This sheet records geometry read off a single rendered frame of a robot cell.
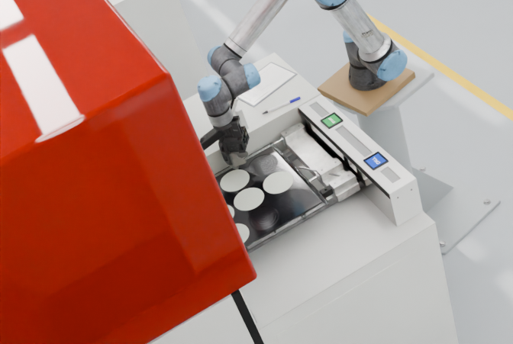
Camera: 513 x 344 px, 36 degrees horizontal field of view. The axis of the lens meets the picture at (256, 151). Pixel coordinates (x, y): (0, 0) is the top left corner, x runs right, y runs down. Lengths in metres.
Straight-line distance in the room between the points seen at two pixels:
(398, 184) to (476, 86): 1.89
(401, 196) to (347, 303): 0.35
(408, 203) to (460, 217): 1.14
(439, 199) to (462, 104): 0.67
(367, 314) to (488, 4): 2.65
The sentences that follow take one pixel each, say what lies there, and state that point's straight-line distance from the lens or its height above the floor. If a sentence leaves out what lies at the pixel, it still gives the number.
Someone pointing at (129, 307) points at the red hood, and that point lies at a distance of 1.72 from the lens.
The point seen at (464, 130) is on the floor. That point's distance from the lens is 3.90.
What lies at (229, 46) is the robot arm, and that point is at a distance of 2.50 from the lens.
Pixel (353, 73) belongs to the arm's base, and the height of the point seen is 0.90.
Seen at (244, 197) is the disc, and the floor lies 0.90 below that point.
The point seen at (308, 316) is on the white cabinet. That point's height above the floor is 0.76.
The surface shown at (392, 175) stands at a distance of 2.35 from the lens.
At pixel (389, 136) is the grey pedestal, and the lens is 3.00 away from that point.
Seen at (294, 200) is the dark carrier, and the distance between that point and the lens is 2.44.
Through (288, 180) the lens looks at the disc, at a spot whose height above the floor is 0.90.
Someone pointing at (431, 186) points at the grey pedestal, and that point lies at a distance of 3.46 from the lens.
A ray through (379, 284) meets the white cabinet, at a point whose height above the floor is 0.71.
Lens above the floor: 2.58
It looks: 39 degrees down
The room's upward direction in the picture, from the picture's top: 20 degrees counter-clockwise
